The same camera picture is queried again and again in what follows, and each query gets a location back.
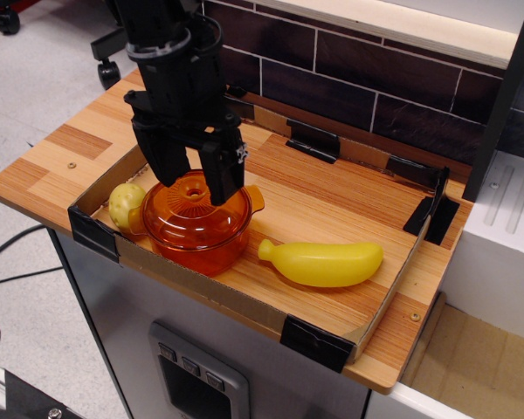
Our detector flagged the orange transparent pot lid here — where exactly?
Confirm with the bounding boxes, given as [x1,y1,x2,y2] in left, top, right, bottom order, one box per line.
[141,170,252,250]

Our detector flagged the oven control panel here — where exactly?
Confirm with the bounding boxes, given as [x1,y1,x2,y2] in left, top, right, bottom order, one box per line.
[148,322,251,419]

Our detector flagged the cardboard fence with black tape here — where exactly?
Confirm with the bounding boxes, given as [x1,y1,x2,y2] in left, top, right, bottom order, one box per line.
[68,81,472,392]

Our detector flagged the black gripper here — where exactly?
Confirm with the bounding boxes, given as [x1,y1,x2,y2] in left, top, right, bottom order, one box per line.
[125,41,245,206]

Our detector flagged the black caster wheel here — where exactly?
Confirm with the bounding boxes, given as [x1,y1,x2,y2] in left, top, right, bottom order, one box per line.
[0,7,21,36]

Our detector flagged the white toy sink unit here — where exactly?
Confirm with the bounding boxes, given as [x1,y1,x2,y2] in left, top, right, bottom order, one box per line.
[366,152,524,418]

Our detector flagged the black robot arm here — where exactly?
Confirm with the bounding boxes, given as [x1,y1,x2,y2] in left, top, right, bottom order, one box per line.
[115,1,248,206]

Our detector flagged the black office chair base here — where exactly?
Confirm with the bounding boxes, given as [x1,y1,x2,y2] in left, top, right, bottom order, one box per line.
[90,25,128,90]

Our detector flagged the yellow plastic banana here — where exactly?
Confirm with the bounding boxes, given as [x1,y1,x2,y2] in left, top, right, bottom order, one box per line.
[258,239,383,288]

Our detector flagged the black right shelf post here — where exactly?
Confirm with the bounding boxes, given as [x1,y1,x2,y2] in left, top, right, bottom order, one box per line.
[462,21,524,203]

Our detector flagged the grey toy oven cabinet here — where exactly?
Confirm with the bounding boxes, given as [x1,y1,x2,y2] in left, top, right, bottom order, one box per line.
[51,233,370,418]

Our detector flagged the orange transparent pot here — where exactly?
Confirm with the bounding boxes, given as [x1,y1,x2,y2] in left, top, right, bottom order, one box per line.
[129,185,265,277]

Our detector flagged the pale yellow toy potato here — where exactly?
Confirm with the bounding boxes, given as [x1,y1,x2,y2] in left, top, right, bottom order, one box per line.
[108,182,146,232]

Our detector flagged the black floor cable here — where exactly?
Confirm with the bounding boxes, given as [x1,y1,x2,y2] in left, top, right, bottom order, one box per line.
[0,223,66,289]

